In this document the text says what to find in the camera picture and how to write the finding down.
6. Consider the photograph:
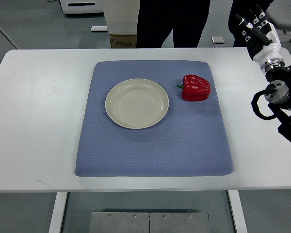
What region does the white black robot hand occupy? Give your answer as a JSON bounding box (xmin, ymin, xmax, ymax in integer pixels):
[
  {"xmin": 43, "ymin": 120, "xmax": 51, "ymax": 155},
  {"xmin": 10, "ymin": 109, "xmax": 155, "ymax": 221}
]
[{"xmin": 233, "ymin": 5, "xmax": 285, "ymax": 74}]

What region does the red bell pepper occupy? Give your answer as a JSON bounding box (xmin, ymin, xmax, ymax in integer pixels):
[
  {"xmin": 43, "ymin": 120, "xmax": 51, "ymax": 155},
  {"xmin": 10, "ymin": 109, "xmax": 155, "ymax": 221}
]
[{"xmin": 177, "ymin": 74, "xmax": 211, "ymax": 101}]

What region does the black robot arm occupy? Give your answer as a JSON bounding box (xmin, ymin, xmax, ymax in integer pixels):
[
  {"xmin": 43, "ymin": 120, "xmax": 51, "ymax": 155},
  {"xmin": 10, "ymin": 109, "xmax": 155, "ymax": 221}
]
[{"xmin": 251, "ymin": 58, "xmax": 291, "ymax": 142}]

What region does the small grey floor plate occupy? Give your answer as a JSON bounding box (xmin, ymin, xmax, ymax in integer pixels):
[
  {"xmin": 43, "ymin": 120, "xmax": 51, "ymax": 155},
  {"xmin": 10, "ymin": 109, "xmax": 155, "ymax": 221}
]
[{"xmin": 211, "ymin": 36, "xmax": 225, "ymax": 45}]

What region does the beige round plate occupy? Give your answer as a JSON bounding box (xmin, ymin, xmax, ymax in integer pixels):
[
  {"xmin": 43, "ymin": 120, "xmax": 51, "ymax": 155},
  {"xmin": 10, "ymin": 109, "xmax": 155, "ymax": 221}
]
[{"xmin": 105, "ymin": 79, "xmax": 169, "ymax": 129}]

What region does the white chair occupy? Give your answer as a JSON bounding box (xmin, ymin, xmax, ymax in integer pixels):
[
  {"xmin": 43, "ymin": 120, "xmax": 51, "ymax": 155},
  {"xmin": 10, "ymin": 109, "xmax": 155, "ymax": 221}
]
[{"xmin": 267, "ymin": 0, "xmax": 291, "ymax": 42}]

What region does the person in black trousers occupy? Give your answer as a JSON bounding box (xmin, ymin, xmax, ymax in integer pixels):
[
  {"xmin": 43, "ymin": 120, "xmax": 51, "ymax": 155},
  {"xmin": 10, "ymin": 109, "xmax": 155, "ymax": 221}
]
[{"xmin": 136, "ymin": 0, "xmax": 210, "ymax": 49}]

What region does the blue padded mat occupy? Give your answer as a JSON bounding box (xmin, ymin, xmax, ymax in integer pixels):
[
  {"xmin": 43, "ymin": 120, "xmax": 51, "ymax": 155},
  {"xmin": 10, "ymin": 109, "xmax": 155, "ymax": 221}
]
[{"xmin": 75, "ymin": 60, "xmax": 233, "ymax": 177}]

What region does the cardboard box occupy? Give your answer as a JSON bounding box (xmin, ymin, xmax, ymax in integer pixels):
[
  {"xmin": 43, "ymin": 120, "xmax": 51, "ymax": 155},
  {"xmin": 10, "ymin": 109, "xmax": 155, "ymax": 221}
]
[{"xmin": 109, "ymin": 34, "xmax": 137, "ymax": 49}]

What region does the white cabinet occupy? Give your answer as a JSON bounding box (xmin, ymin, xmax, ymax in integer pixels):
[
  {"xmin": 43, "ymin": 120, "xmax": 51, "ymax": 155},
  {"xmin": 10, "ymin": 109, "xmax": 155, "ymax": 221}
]
[{"xmin": 102, "ymin": 0, "xmax": 140, "ymax": 34}]

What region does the white metal floor bar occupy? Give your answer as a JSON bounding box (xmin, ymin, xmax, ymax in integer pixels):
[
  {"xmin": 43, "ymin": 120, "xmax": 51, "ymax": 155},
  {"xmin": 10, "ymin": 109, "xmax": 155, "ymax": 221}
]
[{"xmin": 91, "ymin": 26, "xmax": 108, "ymax": 32}]

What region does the right white table leg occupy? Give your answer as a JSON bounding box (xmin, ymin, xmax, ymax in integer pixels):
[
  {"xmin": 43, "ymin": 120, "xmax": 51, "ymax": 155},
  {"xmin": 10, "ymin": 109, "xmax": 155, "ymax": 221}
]
[{"xmin": 227, "ymin": 190, "xmax": 248, "ymax": 233}]

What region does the white table leg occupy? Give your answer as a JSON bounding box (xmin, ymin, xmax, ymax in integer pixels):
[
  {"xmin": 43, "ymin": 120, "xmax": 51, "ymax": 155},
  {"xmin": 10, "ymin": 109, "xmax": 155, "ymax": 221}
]
[
  {"xmin": 48, "ymin": 192, "xmax": 68, "ymax": 233},
  {"xmin": 227, "ymin": 190, "xmax": 248, "ymax": 233}
]

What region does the white appliance with slot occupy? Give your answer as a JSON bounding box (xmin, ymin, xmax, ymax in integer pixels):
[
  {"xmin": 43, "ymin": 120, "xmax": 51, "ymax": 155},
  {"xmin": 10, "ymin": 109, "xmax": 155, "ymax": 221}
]
[{"xmin": 59, "ymin": 0, "xmax": 103, "ymax": 14}]

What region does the left white table leg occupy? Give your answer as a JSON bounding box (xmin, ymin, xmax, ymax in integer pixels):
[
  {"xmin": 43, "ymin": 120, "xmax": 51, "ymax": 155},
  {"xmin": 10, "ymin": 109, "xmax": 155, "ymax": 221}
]
[{"xmin": 48, "ymin": 192, "xmax": 68, "ymax": 233}]

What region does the metal base plate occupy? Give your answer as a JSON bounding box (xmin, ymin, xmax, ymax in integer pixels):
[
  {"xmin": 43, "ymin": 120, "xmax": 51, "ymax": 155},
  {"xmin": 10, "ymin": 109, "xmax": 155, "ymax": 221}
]
[{"xmin": 89, "ymin": 212, "xmax": 211, "ymax": 233}]

